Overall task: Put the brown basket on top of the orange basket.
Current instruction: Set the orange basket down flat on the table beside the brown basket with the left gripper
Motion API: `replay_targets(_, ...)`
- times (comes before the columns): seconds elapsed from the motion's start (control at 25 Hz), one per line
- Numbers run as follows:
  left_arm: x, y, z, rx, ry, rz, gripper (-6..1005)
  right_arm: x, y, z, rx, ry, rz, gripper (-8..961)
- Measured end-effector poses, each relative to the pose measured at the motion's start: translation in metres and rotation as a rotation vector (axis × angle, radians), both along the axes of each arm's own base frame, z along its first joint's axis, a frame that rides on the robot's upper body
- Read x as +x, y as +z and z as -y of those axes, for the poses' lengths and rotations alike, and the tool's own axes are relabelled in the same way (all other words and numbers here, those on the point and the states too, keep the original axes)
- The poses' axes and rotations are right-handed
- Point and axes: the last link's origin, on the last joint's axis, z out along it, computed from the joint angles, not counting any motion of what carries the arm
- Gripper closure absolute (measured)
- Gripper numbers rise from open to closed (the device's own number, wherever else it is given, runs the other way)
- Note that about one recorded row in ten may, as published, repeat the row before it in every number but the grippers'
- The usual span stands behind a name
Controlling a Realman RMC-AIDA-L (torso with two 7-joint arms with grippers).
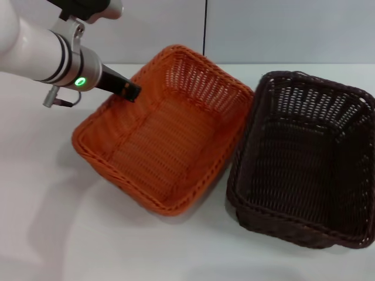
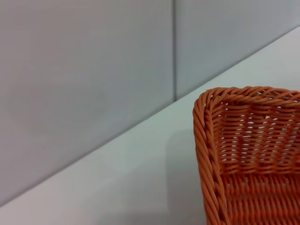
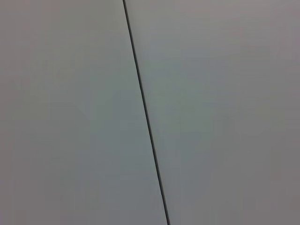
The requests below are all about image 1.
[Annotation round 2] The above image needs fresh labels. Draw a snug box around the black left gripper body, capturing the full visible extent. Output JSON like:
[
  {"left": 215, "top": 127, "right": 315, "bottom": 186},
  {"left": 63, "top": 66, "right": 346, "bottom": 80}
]
[{"left": 98, "top": 63, "right": 130, "bottom": 97}]

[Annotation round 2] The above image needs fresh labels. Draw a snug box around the orange woven basket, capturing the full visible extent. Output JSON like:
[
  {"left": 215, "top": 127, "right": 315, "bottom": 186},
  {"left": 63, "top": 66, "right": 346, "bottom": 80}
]
[{"left": 72, "top": 44, "right": 255, "bottom": 218}]

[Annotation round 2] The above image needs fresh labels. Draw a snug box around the dark brown woven basket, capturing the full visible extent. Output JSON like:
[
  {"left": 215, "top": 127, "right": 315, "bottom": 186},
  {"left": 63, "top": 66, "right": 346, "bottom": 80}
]
[{"left": 226, "top": 70, "right": 375, "bottom": 250}]

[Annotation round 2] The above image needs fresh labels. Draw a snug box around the grey cable with metal plug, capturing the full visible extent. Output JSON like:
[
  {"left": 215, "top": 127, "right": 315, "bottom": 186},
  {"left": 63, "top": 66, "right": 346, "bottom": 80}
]
[{"left": 43, "top": 85, "right": 83, "bottom": 108}]

